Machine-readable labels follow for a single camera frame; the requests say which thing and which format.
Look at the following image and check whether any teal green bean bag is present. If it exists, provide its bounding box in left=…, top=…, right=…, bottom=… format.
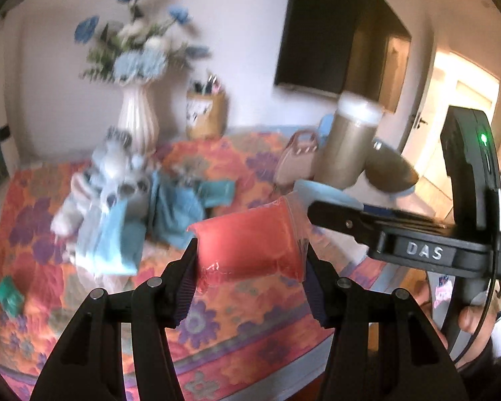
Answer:
left=0, top=275, right=25, bottom=318

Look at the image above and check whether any light blue paper bag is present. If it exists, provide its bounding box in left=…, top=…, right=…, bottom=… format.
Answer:
left=75, top=200, right=146, bottom=276

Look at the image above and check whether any pink bean bag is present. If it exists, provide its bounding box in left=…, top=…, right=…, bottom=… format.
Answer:
left=189, top=192, right=310, bottom=291

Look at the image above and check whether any teal blue towel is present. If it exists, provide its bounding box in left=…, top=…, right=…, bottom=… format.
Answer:
left=147, top=170, right=236, bottom=249

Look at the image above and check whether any white plush toy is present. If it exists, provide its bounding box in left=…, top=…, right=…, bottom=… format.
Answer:
left=50, top=127, right=152, bottom=237

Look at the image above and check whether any person right hand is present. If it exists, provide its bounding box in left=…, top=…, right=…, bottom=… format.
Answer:
left=413, top=281, right=497, bottom=363

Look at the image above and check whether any gold lidded canister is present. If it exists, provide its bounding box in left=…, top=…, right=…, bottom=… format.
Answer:
left=314, top=91, right=384, bottom=189

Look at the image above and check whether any white door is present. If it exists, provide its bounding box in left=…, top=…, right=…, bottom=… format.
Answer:
left=400, top=49, right=501, bottom=218

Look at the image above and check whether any white ribbed vase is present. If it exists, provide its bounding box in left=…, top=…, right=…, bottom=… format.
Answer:
left=117, top=83, right=160, bottom=155

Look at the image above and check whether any cardboard pen holder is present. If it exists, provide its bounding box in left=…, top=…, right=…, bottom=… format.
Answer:
left=185, top=72, right=228, bottom=139

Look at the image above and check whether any wall mounted television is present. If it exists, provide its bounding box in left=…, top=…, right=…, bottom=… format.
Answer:
left=274, top=0, right=412, bottom=112

